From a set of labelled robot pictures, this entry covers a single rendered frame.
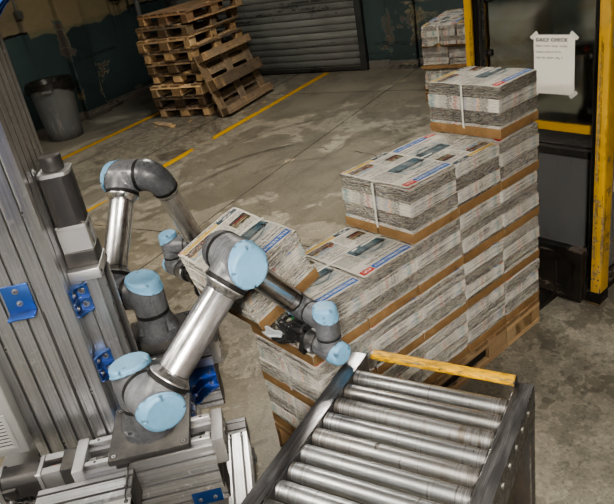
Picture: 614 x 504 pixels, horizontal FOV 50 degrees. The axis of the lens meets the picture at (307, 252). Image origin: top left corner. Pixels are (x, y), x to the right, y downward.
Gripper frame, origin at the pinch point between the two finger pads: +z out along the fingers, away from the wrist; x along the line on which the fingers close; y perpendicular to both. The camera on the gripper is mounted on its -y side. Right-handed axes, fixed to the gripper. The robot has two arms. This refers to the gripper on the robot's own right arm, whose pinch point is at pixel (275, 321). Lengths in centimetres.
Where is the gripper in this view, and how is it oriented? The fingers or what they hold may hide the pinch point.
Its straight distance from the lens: 225.0
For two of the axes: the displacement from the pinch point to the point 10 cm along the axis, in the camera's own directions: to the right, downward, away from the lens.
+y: -3.9, -7.1, -5.8
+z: -6.4, -2.5, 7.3
